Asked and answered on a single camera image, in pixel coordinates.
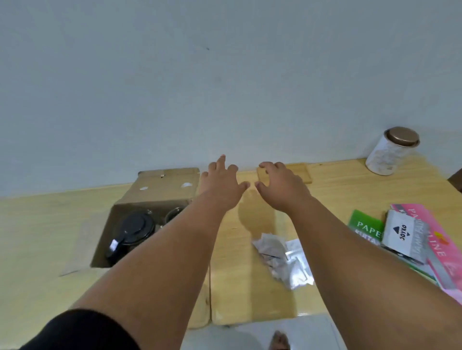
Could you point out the person's right hand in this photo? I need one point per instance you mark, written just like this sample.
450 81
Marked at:
285 191

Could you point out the person's left hand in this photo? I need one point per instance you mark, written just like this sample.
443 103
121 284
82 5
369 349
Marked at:
220 189

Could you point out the person's right thumb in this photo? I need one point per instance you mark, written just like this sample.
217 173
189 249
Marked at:
260 187

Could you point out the person's right middle finger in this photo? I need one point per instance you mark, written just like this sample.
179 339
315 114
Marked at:
279 166

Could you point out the person's left middle finger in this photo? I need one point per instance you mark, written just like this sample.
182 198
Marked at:
221 163

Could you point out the person's left thumb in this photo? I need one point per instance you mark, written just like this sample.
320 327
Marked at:
244 186

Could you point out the person's left little finger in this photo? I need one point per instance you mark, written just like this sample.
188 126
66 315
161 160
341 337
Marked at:
204 175

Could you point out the person's left forearm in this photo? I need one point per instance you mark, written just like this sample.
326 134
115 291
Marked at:
162 259

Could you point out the person's right forearm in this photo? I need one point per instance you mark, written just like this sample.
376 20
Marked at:
361 274

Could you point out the small wooden tray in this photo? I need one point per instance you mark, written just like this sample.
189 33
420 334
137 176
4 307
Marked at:
301 173

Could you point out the open brown cardboard box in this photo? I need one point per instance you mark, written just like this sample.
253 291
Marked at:
158 187

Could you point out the clear glass cup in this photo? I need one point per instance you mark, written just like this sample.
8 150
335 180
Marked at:
173 214

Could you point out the crumpled white paper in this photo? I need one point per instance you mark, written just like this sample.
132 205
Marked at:
270 250

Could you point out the clear plastic bag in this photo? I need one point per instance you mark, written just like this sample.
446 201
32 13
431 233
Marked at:
297 268

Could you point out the black kettle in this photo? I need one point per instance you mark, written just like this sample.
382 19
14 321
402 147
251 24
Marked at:
131 230

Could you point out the green paper pack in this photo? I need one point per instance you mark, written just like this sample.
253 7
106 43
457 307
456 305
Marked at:
364 225

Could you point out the white jar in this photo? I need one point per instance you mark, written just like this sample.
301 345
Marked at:
384 158

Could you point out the copper jar lid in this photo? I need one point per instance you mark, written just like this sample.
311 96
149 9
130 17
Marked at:
402 136

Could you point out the small white staples box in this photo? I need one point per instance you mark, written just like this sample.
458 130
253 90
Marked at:
404 236

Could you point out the person's bare foot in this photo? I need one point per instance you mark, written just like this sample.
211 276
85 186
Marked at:
280 341

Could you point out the pink paper pack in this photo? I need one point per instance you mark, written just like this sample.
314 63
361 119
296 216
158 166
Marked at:
442 248

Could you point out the black sleeve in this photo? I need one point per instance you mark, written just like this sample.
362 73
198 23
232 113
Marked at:
79 331

